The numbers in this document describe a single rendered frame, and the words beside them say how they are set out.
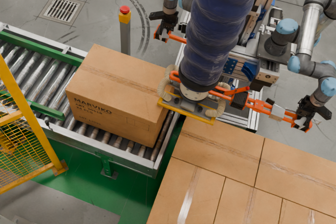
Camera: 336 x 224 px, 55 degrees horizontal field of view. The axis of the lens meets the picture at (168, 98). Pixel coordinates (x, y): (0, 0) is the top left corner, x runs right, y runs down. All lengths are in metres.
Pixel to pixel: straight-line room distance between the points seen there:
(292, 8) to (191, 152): 2.59
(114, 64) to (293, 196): 1.48
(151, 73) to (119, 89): 0.24
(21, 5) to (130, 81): 2.21
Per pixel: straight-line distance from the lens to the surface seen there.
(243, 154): 2.41
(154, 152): 2.29
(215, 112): 1.81
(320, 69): 1.68
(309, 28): 1.74
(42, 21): 3.80
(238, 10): 1.27
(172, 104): 1.85
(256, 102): 1.83
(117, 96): 2.02
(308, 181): 2.53
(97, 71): 2.13
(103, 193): 2.78
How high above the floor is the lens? 2.68
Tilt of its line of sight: 59 degrees down
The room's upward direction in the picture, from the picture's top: 11 degrees clockwise
